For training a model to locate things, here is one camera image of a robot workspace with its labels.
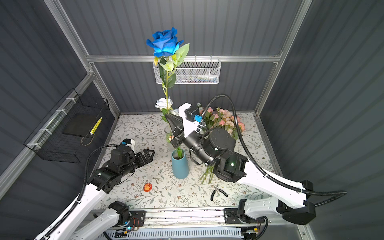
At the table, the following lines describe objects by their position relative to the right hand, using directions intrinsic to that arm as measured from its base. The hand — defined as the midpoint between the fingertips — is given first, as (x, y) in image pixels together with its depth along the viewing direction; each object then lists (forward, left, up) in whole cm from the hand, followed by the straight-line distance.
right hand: (168, 117), depth 46 cm
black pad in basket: (+17, +50, -22) cm, 57 cm away
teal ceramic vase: (+1, +1, -35) cm, 35 cm away
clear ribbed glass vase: (+17, +7, -33) cm, 38 cm away
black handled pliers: (-6, -18, -53) cm, 57 cm away
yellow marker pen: (+13, +44, -23) cm, 51 cm away
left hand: (+5, +17, -33) cm, 38 cm away
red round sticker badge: (-5, +20, -52) cm, 56 cm away
